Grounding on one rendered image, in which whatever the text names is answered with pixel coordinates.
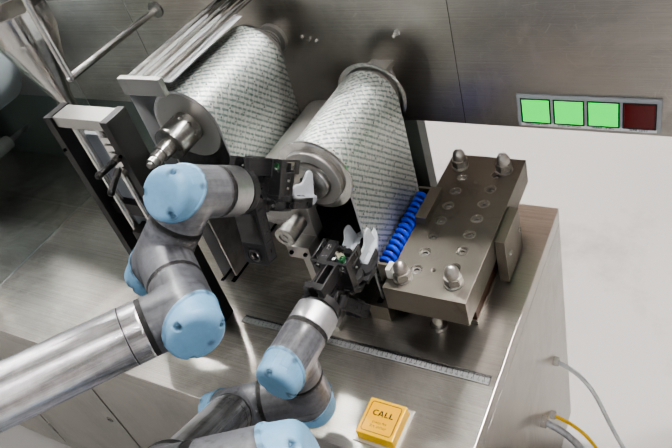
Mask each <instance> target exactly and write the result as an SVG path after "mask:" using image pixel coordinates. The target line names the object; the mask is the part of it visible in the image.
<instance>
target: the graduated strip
mask: <svg viewBox="0 0 672 448"><path fill-rule="evenodd" d="M241 322H243V323H247V324H251V325H255V326H259V327H263V328H267V329H270V330H274V331H278V332H279V331H280V330H281V328H282V326H283V325H284V323H280V322H276V321H272V320H268V319H264V318H260V317H256V316H252V315H248V314H246V315H245V317H244V318H243V319H242V321H241ZM326 344H328V345H332V346H336V347H340V348H344V349H348V350H352V351H355V352H359V353H363V354H367V355H371V356H375V357H379V358H382V359H386V360H390V361H394V362H398V363H402V364H406V365H410V366H413V367H417V368H421V369H425V370H429V371H433V372H437V373H440V374H444V375H448V376H452V377H456V378H460V379H464V380H467V381H471V382H475V383H479V384H483V385H487V386H489V385H490V382H491V379H492V375H488V374H484V373H480V372H476V371H472V370H468V369H464V368H460V367H456V366H452V365H448V364H444V363H440V362H436V361H432V360H428V359H424V358H420V357H416V356H412V355H408V354H404V353H400V352H396V351H392V350H388V349H384V348H380V347H376V346H372V345H368V344H364V343H360V342H356V341H352V340H348V339H344V338H340V337H336V336H332V335H331V336H330V338H329V340H328V342H327V343H326Z"/></svg>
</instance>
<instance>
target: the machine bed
mask: <svg viewBox="0 0 672 448"><path fill-rule="evenodd" d="M518 208H519V216H520V225H521V234H522V243H523V248H522V251H521V253H520V256H519V259H518V261H517V264H516V267H515V269H514V272H513V275H512V277H511V280H510V282H505V281H500V278H499V275H498V277H497V280H496V282H495V285H494V287H493V290H492V292H491V295H490V297H489V300H488V303H487V305H486V308H485V310H484V313H483V315H482V318H481V320H480V323H479V325H474V324H470V326H469V325H464V324H460V323H455V322H450V321H447V322H448V328H447V329H446V330H445V331H444V332H441V333H436V332H434V331H432V329H431V327H430V322H431V320H432V318H431V317H427V316H423V315H418V314H414V313H409V312H404V311H400V310H397V311H396V313H395V315H394V317H393V319H392V321H388V320H383V319H379V318H374V317H372V315H371V312H370V311H369V314H368V318H363V317H361V319H359V318H352V317H351V316H348V318H347V320H346V321H345V323H344V325H343V327H342V329H341V330H340V331H338V330H334V331H333V333H332V336H336V337H340V338H344V339H348V340H352V341H356V342H360V343H364V344H368V345H372V346H376V347H380V348H384V349H388V350H392V351H396V352H400V353H404V354H408V355H412V356H416V357H420V358H424V359H428V360H432V361H436V362H440V363H444V364H448V365H452V366H456V367H460V368H464V369H468V370H472V371H476V372H480V373H484V374H488V375H492V379H491V382H490V385H489V386H487V385H483V384H479V383H475V382H471V381H467V380H464V379H460V378H456V377H452V376H448V375H444V374H440V373H437V372H433V371H429V370H425V369H421V368H417V367H413V366H410V365H406V364H402V363H398V362H394V361H390V360H386V359H382V358H379V357H375V356H371V355H367V354H363V353H359V352H355V351H352V350H348V349H344V348H340V347H336V346H332V345H328V344H326V345H325V347H324V348H323V350H322V352H321V354H320V356H319V358H318V360H319V362H320V364H321V367H322V369H323V371H324V373H325V376H326V378H327V380H328V382H329V383H330V385H331V387H332V391H333V395H334V398H335V401H336V407H335V412H334V414H333V416H332V418H331V419H330V420H329V421H328V422H327V423H326V424H324V425H323V426H320V427H317V428H309V430H310V431H311V432H312V434H313V435H314V437H315V439H316V441H317V443H318V444H319V447H320V448H376V447H373V446H370V445H367V444H364V443H361V442H358V441H355V440H353V439H354V437H355V434H356V429H357V427H358V425H359V423H360V421H361V419H362V417H363V414H364V412H365V410H366V408H367V406H368V404H369V402H370V400H371V398H372V397H373V398H377V399H380V400H383V401H387V402H390V403H394V404H397V405H401V406H404V407H407V408H408V410H411V411H414V412H415V413H414V415H413V418H412V420H411V422H410V425H409V427H408V429H407V432H406V434H405V436H404V439H403V441H402V443H401V446H400V448H482V447H483V444H484V441H485V438H486V435H487V432H488V429H489V426H490V423H491V420H492V417H493V414H494V411H495V408H496V406H497V403H498V400H499V397H500V394H501V391H502V388H503V385H504V382H505V379H506V376H507V373H508V370H509V367H510V365H511V362H512V359H513V356H514V353H515V350H516V347H517V344H518V341H519V338H520V335H521V332H522V329H523V326H524V323H525V321H526V318H527V315H528V312H529V309H530V306H531V303H532V300H533V297H534V294H535V291H536V288H537V285H538V282H539V280H540V277H541V274H542V271H543V268H544V265H545V262H546V259H547V256H548V253H549V250H550V247H551V244H552V241H553V239H554V236H555V233H556V230H557V227H558V224H559V209H558V208H551V207H543V206H535V205H527V204H519V205H518ZM279 226H280V224H274V225H273V227H272V228H271V234H272V238H273V242H274V246H275V250H276V254H277V257H276V258H275V259H274V260H273V261H272V262H271V264H270V265H269V266H263V265H258V264H252V263H248V262H247V263H246V264H245V265H244V267H243V268H242V270H241V271H240V272H239V274H238V275H237V276H235V274H234V272H233V270H232V271H231V272H230V273H229V275H228V276H227V278H226V279H225V280H224V281H220V280H221V279H222V277H223V274H222V272H221V270H220V269H219V267H218V265H217V263H216V261H215V259H214V257H213V255H212V253H211V251H210V249H209V247H208V245H207V244H206V242H205V240H204V238H203V236H201V238H200V240H199V242H198V245H199V247H200V249H201V251H202V253H203V255H204V256H205V258H206V260H207V262H208V264H209V266H210V268H211V270H212V272H213V273H214V275H215V277H216V279H217V281H218V283H219V285H220V287H221V288H222V290H223V292H224V294H225V296H226V298H227V300H228V302H229V304H230V305H231V307H232V309H233V313H232V314H231V316H230V317H229V319H228V320H227V322H226V323H225V333H224V336H223V338H222V340H221V342H220V343H219V345H218V346H217V347H216V348H215V349H214V350H213V351H211V352H210V353H208V354H207V355H205V356H203V357H200V358H189V359H188V360H184V359H179V358H177V357H175V356H173V355H172V354H171V353H170V352H166V353H164V354H162V355H160V356H158V357H156V358H154V359H152V360H150V361H147V362H145V363H143V364H141V365H139V366H137V367H135V368H133V369H131V370H129V371H127V372H125V373H123V374H121V375H119V376H117V377H116V378H118V379H121V380H124V381H127V382H130V383H133V384H136V385H138V386H141V387H144V388H147V389H150V390H153V391H156V392H158V393H161V394H164V395H167V396H170V397H173V398H176V399H179V400H181V401H184V402H187V403H190V404H193V405H196V406H198V405H199V403H200V398H201V397H202V396H203V395H204V394H205V393H208V392H212V391H214V390H216V389H218V388H228V387H232V386H236V385H241V384H245V383H249V382H254V381H258V380H257V377H256V370H257V368H258V366H259V364H260V363H261V361H262V359H263V355H264V353H265V351H266V350H267V349H268V348H269V347H270V346H271V344H272V342H273V341H274V339H275V338H276V336H277V334H278V333H279V332H278V331H274V330H270V329H267V328H263V327H259V326H255V325H251V324H247V323H243V322H241V321H242V319H243V318H244V317H245V315H246V314H248V315H252V316H256V317H260V318H264V319H268V320H272V321H276V322H280V323H285V322H286V320H287V318H288V317H289V315H290V314H291V312H292V311H293V309H294V307H295V306H296V304H297V303H298V301H299V300H300V299H301V298H302V296H303V295H304V293H305V292H304V289H303V287H302V286H303V285H304V283H305V282H306V281H310V282H312V278H311V276H310V273H309V271H308V268H307V266H306V263H305V261H304V259H302V258H296V257H291V256H290V254H289V252H288V250H287V247H286V245H284V244H282V243H281V242H279V241H278V240H277V238H276V236H275V231H276V230H277V228H278V227H279ZM129 256H130V255H129V254H128V252H127V251H126V249H125V248H124V246H123V244H122V243H121V241H120V240H119V238H118V236H117V235H116V233H115V232H114V230H113V228H112V227H111V225H110V224H109V222H108V221H107V219H106V217H105V216H104V214H103V213H102V211H101V209H100V208H99V206H98V205H97V203H96V201H95V200H94V198H93V197H92V195H91V196H90V197H89V198H88V199H87V200H86V201H85V202H84V203H83V204H82V205H81V206H80V207H79V208H78V209H77V210H76V211H75V212H74V213H73V214H72V215H71V216H70V217H69V218H68V219H67V220H66V221H65V222H64V223H63V224H62V225H61V226H60V227H59V228H58V229H57V230H56V231H55V232H54V233H53V234H52V235H51V236H50V237H49V238H48V239H47V240H46V241H45V242H44V243H43V244H42V245H41V246H40V247H39V248H38V249H37V250H36V251H35V252H34V253H33V254H32V255H31V256H30V257H29V258H28V259H27V260H26V261H25V262H24V263H23V264H22V265H21V266H20V267H19V268H18V269H17V270H16V271H15V272H14V273H13V274H12V275H11V276H10V277H9V278H8V279H7V280H6V281H5V282H4V283H2V284H1V285H0V337H1V338H4V339H7V340H10V341H13V342H15V343H18V344H21V345H24V346H27V347H32V346H34V345H36V344H38V343H41V342H43V341H45V340H47V339H49V338H52V337H54V336H56V335H58V334H60V333H62V332H65V331H67V330H69V329H71V328H73V327H76V326H78V325H80V324H82V323H84V322H87V321H89V320H91V319H93V318H95V317H97V316H100V315H102V314H104V313H106V312H108V311H111V310H113V309H115V308H117V307H119V306H122V305H124V304H126V303H128V302H130V301H132V300H135V299H137V298H139V297H141V296H140V295H138V294H136V293H135V292H133V288H131V287H129V286H128V285H127V284H126V282H125V278H124V273H125V270H126V267H127V265H128V260H129Z"/></svg>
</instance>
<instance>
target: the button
mask: <svg viewBox="0 0 672 448"><path fill-rule="evenodd" d="M408 417H409V411H408V408H407V407H404V406H401V405H397V404H394V403H390V402H387V401H383V400H380V399H377V398H373V397H372V398H371V400H370V402H369V404H368V406H367V408H366V410H365V412H364V414H363V417H362V419H361V421H360V423H359V425H358V427H357V429H356V432H357V435H358V437H359V438H362V439H365V440H368V441H371V442H374V443H377V444H380V445H383V446H386V447H389V448H395V447H396V445H397V442H398V440H399V438H400V435H401V433H402V431H403V429H404V426H405V424H406V422H407V419H408Z"/></svg>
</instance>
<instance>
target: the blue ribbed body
mask: <svg viewBox="0 0 672 448"><path fill-rule="evenodd" d="M427 193H428V192H426V191H422V192H421V191H418V192H416V193H415V197H413V199H412V202H411V203H410V204H409V207H408V208H407V212H405V213H404V217H403V218H402V219H401V222H400V223H399V224H398V228H396V229H395V233H394V234H393V235H392V239H390V240H389V244H388V245H387V246H386V250H384V251H383V253H382V255H383V256H381V257H380V258H379V262H384V263H389V261H392V262H395V261H396V260H397V259H398V257H399V255H400V253H401V251H402V250H403V248H404V246H405V244H406V242H407V240H408V238H409V236H410V235H411V233H412V231H413V229H414V227H415V225H416V220H415V216H416V214H417V212H418V210H419V208H420V206H421V204H422V203H423V201H424V199H425V197H426V195H427Z"/></svg>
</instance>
